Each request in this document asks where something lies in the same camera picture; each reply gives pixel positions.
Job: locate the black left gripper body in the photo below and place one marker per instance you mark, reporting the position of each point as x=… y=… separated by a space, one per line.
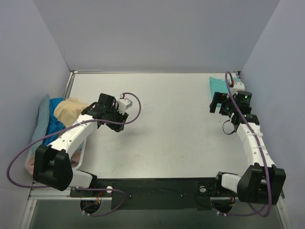
x=118 y=123

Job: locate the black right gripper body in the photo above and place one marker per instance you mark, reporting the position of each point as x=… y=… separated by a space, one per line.
x=216 y=102

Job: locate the teal t shirt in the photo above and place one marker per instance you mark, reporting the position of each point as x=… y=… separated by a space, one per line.
x=217 y=85

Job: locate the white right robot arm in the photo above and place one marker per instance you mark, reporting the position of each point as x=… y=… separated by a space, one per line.
x=263 y=181

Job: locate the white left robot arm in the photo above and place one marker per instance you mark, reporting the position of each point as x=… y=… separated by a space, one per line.
x=52 y=163

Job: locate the light blue t shirt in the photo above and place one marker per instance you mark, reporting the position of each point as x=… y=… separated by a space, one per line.
x=43 y=119

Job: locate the white laundry bin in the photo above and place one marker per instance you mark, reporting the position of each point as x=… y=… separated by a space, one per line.
x=81 y=147

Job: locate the pink t shirt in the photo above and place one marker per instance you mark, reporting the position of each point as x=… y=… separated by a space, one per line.
x=74 y=162

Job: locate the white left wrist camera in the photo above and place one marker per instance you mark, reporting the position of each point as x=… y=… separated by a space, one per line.
x=123 y=104

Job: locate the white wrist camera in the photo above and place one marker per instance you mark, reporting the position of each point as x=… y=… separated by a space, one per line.
x=236 y=85
x=123 y=104

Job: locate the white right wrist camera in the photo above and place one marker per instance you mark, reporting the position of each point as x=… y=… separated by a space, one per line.
x=236 y=85

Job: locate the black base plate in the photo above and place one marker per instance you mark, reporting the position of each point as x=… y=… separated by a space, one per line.
x=160 y=193

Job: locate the aluminium frame rail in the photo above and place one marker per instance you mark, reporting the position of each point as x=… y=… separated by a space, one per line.
x=49 y=194

